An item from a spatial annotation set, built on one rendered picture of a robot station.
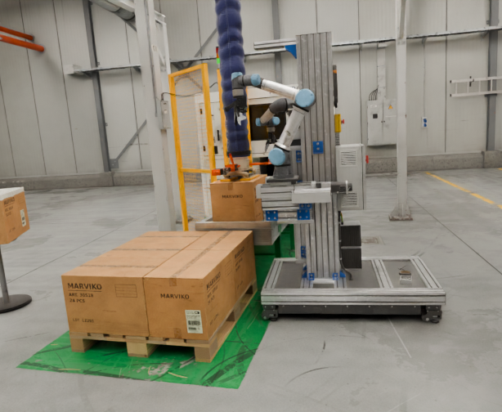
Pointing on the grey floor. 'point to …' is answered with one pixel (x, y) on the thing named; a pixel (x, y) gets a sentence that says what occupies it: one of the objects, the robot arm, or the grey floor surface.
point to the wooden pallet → (205, 352)
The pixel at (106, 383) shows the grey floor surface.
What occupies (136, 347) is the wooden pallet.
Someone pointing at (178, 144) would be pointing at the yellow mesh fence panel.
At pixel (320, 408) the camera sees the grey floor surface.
